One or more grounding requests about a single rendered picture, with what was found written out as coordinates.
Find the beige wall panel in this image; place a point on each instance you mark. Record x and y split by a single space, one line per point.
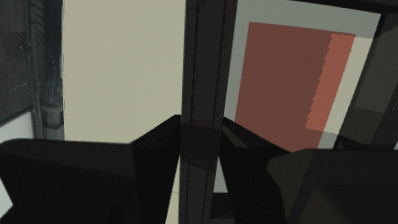
122 67

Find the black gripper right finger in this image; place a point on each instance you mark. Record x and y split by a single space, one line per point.
270 185

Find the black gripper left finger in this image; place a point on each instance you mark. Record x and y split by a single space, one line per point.
138 176

